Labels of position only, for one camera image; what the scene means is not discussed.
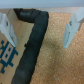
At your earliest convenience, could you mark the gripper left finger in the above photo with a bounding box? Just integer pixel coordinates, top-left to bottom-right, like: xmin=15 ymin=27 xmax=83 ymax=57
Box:
xmin=0 ymin=13 xmax=19 ymax=48

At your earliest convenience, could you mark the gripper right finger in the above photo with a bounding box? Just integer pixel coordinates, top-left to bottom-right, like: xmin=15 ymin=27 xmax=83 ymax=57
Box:
xmin=62 ymin=9 xmax=84 ymax=49

